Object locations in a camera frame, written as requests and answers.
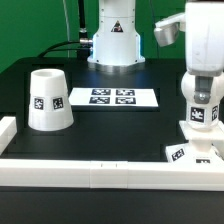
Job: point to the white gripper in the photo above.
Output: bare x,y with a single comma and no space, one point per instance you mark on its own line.
204,41

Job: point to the white lamp bulb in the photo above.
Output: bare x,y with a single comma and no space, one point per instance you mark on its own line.
202,116

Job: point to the white lamp base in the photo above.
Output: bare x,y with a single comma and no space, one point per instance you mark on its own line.
201,146

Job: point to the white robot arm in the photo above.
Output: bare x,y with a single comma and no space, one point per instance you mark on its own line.
117,45

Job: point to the white lamp shade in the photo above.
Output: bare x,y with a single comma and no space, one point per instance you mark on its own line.
49,108

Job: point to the white marker sheet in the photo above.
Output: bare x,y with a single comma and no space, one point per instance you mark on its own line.
113,97

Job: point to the white U-shaped fence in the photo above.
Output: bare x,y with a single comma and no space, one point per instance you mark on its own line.
185,169

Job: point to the black cable post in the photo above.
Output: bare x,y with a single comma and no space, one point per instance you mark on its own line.
83,51

